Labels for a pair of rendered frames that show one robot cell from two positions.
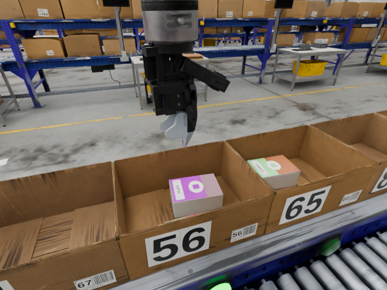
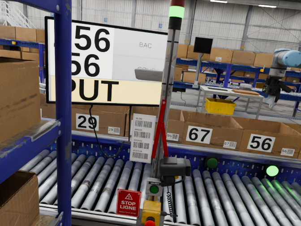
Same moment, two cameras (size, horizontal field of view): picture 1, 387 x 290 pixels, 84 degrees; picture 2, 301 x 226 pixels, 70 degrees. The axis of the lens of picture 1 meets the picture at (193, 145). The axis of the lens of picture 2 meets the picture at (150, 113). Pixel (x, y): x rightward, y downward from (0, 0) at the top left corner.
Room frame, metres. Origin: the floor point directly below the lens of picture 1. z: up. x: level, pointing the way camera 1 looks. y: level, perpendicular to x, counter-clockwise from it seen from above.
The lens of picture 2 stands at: (-1.19, 0.23, 1.47)
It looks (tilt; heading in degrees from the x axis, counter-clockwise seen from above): 16 degrees down; 22
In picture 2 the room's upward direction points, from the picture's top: 6 degrees clockwise
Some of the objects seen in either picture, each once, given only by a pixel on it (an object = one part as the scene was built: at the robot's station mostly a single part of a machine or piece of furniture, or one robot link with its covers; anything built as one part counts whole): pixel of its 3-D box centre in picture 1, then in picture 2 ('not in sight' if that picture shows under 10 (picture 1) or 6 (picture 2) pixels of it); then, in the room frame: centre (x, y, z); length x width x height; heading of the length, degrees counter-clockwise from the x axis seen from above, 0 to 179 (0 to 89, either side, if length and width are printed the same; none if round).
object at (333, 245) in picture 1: (331, 248); not in sight; (0.41, -0.44, 0.81); 0.07 x 0.01 x 0.07; 110
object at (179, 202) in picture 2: not in sight; (178, 192); (-0.15, 0.43, 0.72); 0.52 x 0.05 x 0.05; 20
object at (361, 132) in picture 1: (367, 150); not in sight; (0.74, -0.72, 0.96); 0.39 x 0.29 x 0.17; 110
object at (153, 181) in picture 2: not in sight; (154, 187); (-0.48, 0.47, 0.95); 0.07 x 0.03 x 0.07; 110
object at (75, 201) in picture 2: not in sight; (88, 180); (-0.32, 0.92, 0.72); 0.52 x 0.05 x 0.05; 20
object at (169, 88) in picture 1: (170, 78); (273, 85); (0.40, 0.04, 1.34); 0.09 x 0.08 x 0.12; 114
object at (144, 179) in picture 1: (186, 196); (261, 136); (0.48, 0.02, 0.96); 0.39 x 0.29 x 0.17; 110
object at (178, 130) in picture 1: (178, 132); (270, 102); (0.39, 0.03, 1.24); 0.06 x 0.03 x 0.09; 114
